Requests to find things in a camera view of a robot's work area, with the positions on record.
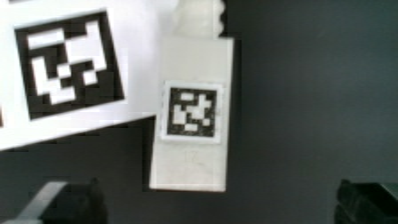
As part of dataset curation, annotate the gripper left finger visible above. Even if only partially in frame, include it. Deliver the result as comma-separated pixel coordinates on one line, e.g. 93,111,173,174
6,179,109,224

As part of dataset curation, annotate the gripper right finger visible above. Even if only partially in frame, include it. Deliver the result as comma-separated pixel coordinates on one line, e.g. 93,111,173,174
335,180,398,224

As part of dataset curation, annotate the white table leg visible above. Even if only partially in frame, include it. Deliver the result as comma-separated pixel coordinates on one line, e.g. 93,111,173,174
150,0,235,192

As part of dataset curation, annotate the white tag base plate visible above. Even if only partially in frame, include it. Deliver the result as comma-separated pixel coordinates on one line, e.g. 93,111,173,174
0,0,178,151

